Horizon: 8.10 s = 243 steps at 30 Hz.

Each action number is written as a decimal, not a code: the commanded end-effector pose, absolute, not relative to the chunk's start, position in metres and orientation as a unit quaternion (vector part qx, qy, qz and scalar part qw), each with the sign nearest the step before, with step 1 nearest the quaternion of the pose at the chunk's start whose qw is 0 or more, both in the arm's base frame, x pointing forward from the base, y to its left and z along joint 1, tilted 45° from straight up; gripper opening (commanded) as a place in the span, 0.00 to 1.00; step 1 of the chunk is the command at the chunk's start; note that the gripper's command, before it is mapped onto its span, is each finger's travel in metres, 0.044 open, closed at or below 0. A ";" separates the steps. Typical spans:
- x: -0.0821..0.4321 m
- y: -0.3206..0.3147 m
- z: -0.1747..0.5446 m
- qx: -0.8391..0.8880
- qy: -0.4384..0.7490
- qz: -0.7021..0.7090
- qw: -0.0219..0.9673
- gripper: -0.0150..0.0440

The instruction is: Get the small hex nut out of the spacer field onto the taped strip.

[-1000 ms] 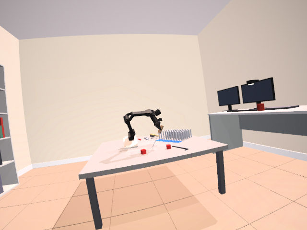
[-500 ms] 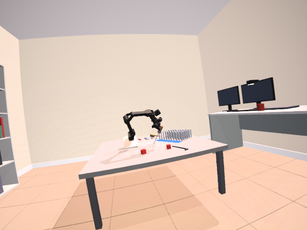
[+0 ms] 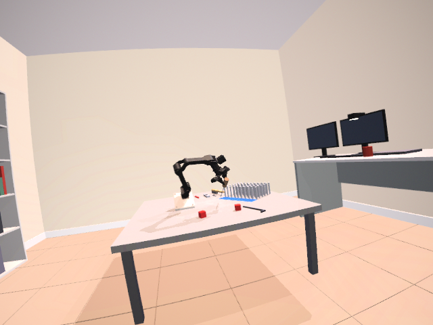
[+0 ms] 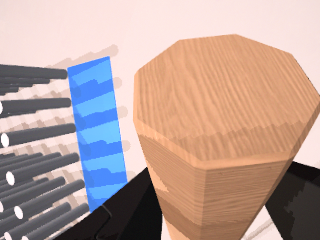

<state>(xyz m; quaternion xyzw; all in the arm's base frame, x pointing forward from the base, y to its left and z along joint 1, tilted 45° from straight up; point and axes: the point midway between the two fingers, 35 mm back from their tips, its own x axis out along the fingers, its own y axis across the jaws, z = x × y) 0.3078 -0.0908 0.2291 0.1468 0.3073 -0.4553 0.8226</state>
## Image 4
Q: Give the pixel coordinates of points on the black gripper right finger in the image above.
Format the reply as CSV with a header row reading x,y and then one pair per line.
x,y
294,207

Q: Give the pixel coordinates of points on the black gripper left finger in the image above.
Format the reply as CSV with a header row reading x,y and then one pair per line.
x,y
132,213

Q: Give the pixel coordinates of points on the blue flat strip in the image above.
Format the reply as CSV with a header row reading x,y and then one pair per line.
x,y
98,129

